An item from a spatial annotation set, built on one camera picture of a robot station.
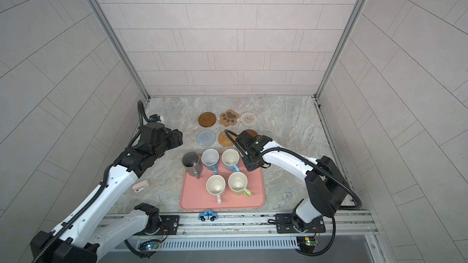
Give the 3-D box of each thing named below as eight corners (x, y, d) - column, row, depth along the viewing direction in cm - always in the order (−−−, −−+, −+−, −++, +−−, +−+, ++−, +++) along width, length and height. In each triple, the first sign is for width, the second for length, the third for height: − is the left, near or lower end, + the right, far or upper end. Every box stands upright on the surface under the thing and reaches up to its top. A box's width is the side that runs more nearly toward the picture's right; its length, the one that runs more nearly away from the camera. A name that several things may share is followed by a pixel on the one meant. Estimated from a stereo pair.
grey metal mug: (184, 180, 83) (179, 172, 76) (188, 161, 89) (183, 151, 82) (200, 180, 83) (196, 172, 76) (203, 161, 90) (200, 151, 82)
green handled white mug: (228, 199, 78) (227, 193, 72) (229, 178, 84) (228, 171, 77) (251, 199, 78) (251, 193, 72) (250, 178, 84) (251, 172, 77)
